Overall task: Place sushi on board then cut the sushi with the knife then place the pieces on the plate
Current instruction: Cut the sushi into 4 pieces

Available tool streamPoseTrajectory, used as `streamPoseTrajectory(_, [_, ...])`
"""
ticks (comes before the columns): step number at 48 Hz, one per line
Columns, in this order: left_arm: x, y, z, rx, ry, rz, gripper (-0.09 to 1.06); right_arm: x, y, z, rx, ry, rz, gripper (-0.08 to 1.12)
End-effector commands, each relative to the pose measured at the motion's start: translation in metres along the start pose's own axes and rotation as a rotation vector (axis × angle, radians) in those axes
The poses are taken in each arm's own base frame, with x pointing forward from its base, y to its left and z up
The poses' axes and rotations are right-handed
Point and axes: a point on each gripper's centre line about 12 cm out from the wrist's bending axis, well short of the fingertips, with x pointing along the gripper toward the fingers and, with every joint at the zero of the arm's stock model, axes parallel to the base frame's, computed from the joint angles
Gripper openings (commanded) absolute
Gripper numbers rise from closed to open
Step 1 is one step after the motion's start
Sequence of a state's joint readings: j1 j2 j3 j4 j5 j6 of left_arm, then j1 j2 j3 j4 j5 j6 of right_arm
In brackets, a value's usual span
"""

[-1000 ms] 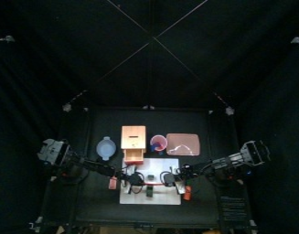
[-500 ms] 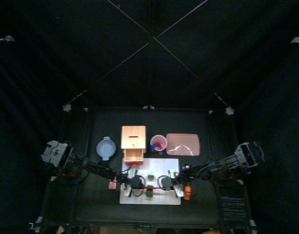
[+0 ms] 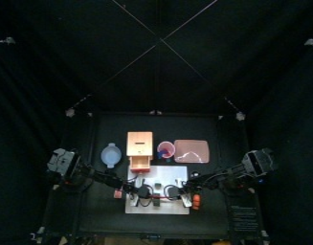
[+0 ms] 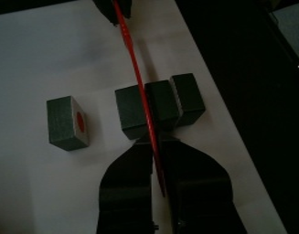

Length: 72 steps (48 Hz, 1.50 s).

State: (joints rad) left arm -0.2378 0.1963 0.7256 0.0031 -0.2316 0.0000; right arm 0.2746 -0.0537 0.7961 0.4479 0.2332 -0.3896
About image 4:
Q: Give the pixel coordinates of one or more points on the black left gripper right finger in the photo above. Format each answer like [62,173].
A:
[201,195]

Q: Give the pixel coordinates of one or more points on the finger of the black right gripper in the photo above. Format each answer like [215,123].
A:
[126,7]
[108,9]

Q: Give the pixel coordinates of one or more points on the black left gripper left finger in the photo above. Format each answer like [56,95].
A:
[125,195]

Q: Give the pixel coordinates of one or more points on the red toy knife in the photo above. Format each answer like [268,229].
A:
[136,64]

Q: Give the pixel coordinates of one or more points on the toy sushi piece red centre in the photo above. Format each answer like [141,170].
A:
[62,122]

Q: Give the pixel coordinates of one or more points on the toy sushi piece green oval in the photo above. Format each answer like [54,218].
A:
[190,97]

